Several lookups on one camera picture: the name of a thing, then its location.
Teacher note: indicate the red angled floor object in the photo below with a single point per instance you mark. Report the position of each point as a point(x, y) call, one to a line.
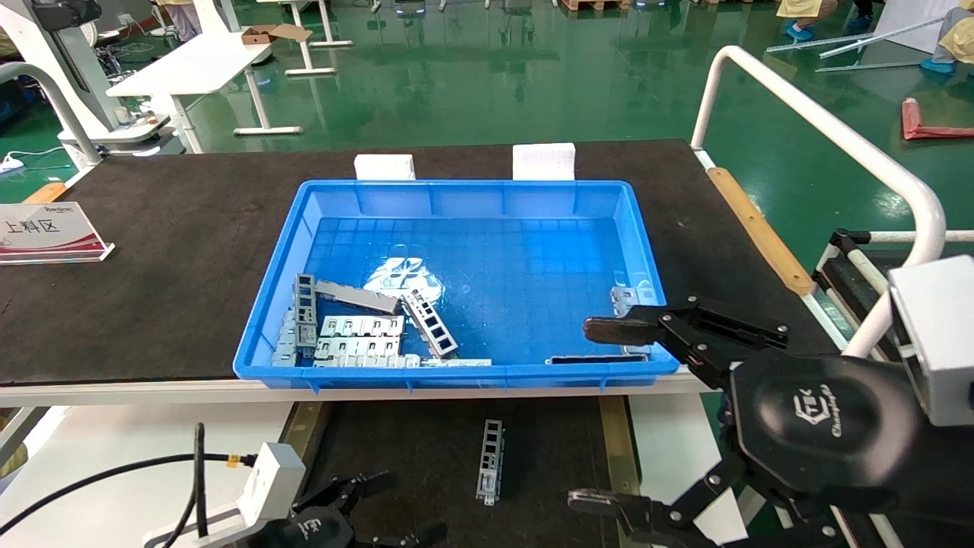
point(911, 118)

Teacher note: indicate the black cart frame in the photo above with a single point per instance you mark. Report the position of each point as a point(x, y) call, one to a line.
point(860, 293)

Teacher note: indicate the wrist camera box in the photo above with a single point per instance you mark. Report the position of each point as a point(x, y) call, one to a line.
point(266, 476)
point(943, 335)

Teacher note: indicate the long wooden edge strip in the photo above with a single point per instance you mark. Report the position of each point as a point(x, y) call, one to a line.
point(757, 228)

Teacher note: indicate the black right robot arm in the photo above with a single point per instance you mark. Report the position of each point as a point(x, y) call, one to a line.
point(947, 479)

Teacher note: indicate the person in light trousers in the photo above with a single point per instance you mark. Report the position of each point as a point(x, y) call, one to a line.
point(186, 23)

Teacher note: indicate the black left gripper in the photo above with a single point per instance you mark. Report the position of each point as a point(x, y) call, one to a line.
point(312, 533)

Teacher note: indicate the white work table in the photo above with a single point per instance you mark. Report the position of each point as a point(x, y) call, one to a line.
point(190, 68)

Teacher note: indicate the long thin metal bracket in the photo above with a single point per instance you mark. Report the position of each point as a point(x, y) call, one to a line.
point(456, 363)

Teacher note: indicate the white table leg frame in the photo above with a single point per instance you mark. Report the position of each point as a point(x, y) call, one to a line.
point(310, 71)

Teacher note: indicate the white foam block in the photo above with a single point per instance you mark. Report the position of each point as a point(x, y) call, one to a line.
point(384, 167)
point(544, 161)

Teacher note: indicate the metal bracket with tabs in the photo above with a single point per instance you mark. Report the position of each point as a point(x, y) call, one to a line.
point(631, 295)

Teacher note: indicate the open cardboard box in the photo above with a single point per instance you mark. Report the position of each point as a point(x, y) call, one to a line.
point(262, 34)

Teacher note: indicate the short wooden edge strip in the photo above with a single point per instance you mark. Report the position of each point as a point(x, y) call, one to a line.
point(46, 192)

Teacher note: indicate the white machine stand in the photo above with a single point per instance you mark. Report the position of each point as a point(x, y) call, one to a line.
point(76, 76)

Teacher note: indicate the grey stepped metal bracket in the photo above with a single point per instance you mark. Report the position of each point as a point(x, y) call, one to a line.
point(285, 346)

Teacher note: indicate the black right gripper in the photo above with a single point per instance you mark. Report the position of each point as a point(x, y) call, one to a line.
point(822, 426)

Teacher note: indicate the metal bracket with square windows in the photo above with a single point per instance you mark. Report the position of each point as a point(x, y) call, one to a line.
point(488, 491)

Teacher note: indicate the blue plastic bin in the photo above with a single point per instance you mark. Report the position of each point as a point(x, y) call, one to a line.
point(494, 243)

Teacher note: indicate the flat grey metal bracket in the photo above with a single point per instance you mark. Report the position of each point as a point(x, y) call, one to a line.
point(358, 296)

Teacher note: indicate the slotted white metal plate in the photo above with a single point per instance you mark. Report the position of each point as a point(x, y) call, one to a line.
point(358, 347)
point(361, 326)

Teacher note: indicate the person in yellow coat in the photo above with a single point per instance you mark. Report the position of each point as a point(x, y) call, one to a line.
point(960, 38)

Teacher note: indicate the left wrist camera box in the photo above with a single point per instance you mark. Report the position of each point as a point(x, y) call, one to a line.
point(266, 476)

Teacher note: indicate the upright metal window bracket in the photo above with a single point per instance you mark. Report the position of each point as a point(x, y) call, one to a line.
point(297, 304)

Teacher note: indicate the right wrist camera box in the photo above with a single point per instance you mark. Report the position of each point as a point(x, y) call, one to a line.
point(943, 335)

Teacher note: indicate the grey curved pipe rail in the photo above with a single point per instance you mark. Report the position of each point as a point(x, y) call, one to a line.
point(72, 114)

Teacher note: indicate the wooden pallet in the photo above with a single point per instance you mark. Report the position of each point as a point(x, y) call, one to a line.
point(593, 4)

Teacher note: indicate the long metal bar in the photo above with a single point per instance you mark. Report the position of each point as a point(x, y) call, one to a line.
point(818, 42)
point(867, 66)
point(886, 38)

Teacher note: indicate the acrylic sign with red print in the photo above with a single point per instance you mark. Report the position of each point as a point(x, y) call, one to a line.
point(46, 228)

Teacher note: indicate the white tubular railing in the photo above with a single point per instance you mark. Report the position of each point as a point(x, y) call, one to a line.
point(837, 125)

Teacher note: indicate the brass coloured frame rail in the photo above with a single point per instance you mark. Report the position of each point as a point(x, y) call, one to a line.
point(618, 441)
point(300, 438)

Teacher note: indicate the person with blue shoes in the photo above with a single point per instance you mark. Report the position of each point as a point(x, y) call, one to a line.
point(803, 7)

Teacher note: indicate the metal bracket with dark windows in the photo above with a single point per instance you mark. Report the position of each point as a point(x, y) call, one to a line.
point(409, 298)

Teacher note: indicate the white panel board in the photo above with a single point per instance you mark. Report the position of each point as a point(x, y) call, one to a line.
point(909, 19)

